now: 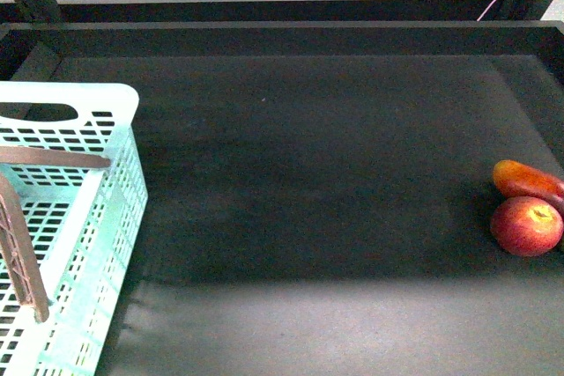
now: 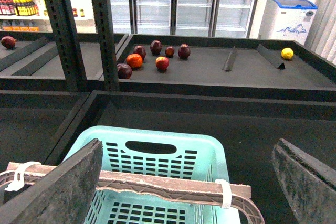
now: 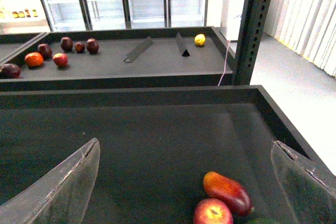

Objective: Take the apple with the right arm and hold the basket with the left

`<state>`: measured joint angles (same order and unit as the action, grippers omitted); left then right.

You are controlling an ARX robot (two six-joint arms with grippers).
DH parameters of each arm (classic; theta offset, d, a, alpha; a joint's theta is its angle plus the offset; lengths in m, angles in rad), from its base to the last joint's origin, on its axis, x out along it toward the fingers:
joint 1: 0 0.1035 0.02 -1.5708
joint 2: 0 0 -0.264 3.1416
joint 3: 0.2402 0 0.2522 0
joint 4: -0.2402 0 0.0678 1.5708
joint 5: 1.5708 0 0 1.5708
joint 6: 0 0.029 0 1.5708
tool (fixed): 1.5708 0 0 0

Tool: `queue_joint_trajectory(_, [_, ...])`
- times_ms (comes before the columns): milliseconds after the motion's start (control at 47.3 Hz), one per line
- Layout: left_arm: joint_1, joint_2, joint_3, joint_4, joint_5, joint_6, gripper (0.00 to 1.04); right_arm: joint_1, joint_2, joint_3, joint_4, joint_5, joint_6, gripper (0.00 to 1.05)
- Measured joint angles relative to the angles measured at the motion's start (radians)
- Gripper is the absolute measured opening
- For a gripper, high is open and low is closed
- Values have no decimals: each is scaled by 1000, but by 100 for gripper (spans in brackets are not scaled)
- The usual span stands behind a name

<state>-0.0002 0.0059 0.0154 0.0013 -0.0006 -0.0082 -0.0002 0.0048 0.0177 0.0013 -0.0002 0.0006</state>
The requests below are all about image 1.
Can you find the brown basket handle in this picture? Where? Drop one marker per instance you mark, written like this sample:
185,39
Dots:
16,245

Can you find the black front display tray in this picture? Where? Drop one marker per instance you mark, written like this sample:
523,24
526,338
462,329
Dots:
320,193

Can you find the light blue plastic basket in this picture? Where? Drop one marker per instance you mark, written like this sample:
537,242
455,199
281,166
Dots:
83,222

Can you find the red orange mango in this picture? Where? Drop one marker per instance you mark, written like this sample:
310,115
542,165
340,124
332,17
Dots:
514,179

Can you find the red apple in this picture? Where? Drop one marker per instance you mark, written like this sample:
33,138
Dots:
526,226

